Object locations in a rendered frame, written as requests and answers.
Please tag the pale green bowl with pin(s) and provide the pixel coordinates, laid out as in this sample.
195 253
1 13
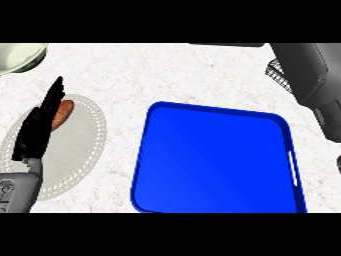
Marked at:
4 58

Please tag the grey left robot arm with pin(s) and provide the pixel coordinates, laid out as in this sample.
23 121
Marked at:
10 191

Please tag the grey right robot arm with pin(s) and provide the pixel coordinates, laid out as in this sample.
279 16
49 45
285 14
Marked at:
325 76

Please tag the orange-brown sweet potato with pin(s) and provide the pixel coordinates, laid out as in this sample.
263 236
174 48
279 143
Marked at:
63 111

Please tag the blue plastic tray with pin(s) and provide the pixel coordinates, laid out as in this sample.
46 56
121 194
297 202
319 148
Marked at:
217 160

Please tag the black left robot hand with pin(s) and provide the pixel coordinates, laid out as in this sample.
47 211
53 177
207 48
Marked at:
34 133

